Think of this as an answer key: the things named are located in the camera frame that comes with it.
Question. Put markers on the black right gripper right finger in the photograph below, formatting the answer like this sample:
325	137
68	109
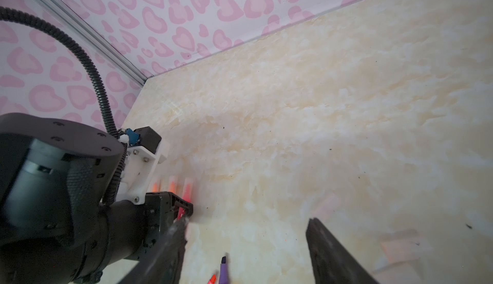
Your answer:
331	262

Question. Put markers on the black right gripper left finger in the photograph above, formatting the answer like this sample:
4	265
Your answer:
163	263

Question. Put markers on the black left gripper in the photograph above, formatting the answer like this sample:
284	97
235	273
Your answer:
126	231

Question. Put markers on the clear pen cap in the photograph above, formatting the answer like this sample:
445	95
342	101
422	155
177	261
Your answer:
399	273
404	246
328	207

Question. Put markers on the pink highlighter pen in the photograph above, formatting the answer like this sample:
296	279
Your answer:
212	280
186	195

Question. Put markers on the orange highlighter pen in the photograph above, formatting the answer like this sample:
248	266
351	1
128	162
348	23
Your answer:
172	184
155	187

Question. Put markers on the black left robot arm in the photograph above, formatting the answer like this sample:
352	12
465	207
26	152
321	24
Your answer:
75	199

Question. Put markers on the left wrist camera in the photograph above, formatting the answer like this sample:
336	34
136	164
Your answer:
145	152

